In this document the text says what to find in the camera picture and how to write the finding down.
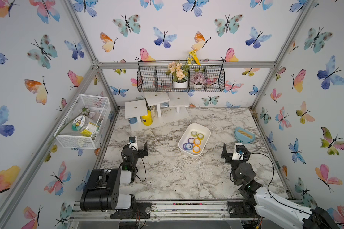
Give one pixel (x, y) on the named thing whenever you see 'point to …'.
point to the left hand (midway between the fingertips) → (140, 141)
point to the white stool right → (178, 99)
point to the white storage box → (200, 129)
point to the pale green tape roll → (194, 133)
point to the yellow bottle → (147, 119)
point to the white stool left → (135, 109)
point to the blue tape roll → (189, 146)
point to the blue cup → (133, 120)
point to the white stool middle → (158, 98)
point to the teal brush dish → (244, 135)
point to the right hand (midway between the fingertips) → (235, 144)
